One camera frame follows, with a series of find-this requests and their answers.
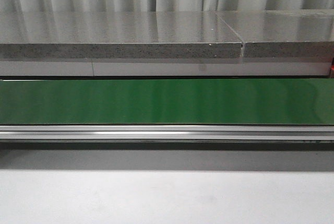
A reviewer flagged grey stone slab right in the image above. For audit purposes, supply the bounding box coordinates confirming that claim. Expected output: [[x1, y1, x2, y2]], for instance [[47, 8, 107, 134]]
[[217, 9, 333, 62]]

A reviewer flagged grey stone slab left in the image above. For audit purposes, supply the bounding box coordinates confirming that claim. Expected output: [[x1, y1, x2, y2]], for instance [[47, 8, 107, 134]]
[[1, 11, 242, 60]]

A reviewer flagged aluminium conveyor frame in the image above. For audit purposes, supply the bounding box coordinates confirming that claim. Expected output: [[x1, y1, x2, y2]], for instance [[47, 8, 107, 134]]
[[1, 124, 333, 144]]

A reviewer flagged green conveyor belt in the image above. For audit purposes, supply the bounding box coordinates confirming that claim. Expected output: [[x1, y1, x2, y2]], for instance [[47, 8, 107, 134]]
[[1, 78, 333, 125]]

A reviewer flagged grey stone slab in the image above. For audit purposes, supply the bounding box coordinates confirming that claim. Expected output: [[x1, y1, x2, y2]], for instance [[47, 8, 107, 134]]
[[217, 9, 333, 62], [1, 11, 242, 60]]

